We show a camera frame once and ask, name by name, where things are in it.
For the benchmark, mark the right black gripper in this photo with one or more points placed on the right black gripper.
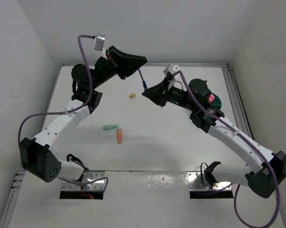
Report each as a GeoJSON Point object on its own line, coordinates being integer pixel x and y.
{"type": "Point", "coordinates": [159, 93]}

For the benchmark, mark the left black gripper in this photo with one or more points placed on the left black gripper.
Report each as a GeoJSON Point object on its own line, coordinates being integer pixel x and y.
{"type": "Point", "coordinates": [124, 65]}

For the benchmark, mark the blue ballpoint pen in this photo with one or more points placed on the blue ballpoint pen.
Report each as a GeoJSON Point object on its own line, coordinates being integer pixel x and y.
{"type": "Point", "coordinates": [143, 80]}

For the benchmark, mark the pink capped glue bottle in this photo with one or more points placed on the pink capped glue bottle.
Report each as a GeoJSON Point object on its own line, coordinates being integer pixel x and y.
{"type": "Point", "coordinates": [211, 98]}

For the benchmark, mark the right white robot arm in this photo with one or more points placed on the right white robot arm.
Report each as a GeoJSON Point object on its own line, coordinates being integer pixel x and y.
{"type": "Point", "coordinates": [263, 167]}

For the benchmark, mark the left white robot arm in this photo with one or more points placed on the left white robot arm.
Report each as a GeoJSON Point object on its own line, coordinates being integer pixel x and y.
{"type": "Point", "coordinates": [38, 153]}

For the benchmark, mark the small gold eraser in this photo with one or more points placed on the small gold eraser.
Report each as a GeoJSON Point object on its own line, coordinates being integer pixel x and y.
{"type": "Point", "coordinates": [132, 96]}

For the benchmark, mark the orange highlighter lower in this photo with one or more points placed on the orange highlighter lower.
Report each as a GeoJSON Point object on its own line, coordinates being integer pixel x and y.
{"type": "Point", "coordinates": [119, 135]}

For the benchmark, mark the teal round organizer container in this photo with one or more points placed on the teal round organizer container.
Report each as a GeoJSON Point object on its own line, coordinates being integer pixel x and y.
{"type": "Point", "coordinates": [217, 103]}

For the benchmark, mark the green highlighter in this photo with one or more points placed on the green highlighter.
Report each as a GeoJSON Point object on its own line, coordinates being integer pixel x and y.
{"type": "Point", "coordinates": [110, 127]}

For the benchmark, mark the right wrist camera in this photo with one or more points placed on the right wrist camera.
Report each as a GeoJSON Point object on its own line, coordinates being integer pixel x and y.
{"type": "Point", "coordinates": [170, 72]}

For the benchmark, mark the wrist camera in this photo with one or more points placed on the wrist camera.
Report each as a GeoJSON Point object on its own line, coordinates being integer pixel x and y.
{"type": "Point", "coordinates": [99, 40]}
{"type": "Point", "coordinates": [170, 72]}

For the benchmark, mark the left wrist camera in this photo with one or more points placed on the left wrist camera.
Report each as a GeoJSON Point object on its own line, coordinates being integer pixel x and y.
{"type": "Point", "coordinates": [99, 40]}

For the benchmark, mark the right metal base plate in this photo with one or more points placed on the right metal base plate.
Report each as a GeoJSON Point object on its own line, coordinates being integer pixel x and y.
{"type": "Point", "coordinates": [196, 185]}

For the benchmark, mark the metal base plate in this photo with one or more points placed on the metal base plate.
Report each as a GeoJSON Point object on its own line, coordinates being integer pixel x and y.
{"type": "Point", "coordinates": [196, 185]}
{"type": "Point", "coordinates": [89, 181]}

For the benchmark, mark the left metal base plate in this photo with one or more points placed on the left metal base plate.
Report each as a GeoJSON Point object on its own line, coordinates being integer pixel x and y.
{"type": "Point", "coordinates": [89, 181]}

